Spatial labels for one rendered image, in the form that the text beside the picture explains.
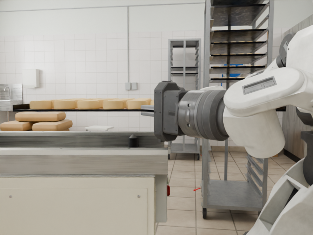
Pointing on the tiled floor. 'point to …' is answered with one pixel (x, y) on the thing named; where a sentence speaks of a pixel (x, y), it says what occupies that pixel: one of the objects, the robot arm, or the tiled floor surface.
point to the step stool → (99, 127)
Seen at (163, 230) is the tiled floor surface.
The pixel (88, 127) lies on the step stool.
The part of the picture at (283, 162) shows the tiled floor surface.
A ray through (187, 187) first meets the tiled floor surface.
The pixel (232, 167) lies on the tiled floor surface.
